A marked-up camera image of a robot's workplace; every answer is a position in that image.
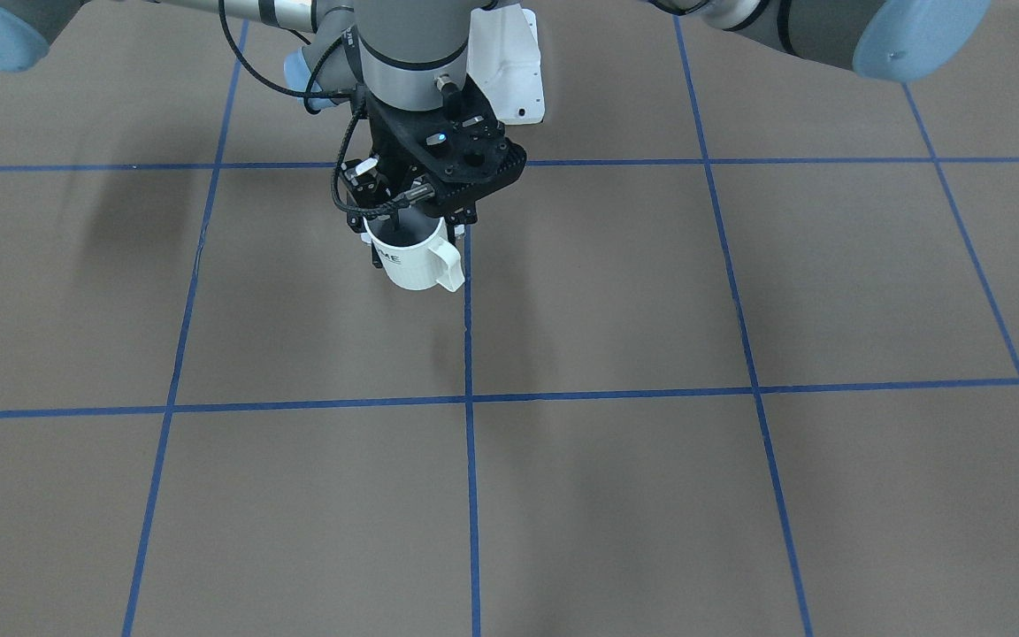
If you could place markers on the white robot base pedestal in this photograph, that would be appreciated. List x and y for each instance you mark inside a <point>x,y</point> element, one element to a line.
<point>504,59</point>

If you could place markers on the white HOME mug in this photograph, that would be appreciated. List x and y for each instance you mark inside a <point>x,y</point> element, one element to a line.
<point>431,259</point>

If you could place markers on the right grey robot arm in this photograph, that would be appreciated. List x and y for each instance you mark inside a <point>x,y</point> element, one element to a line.
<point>405,52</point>

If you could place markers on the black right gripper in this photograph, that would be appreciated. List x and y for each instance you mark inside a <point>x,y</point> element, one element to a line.
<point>388,152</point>

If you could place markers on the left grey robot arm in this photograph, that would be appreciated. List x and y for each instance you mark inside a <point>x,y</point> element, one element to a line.
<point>896,41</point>

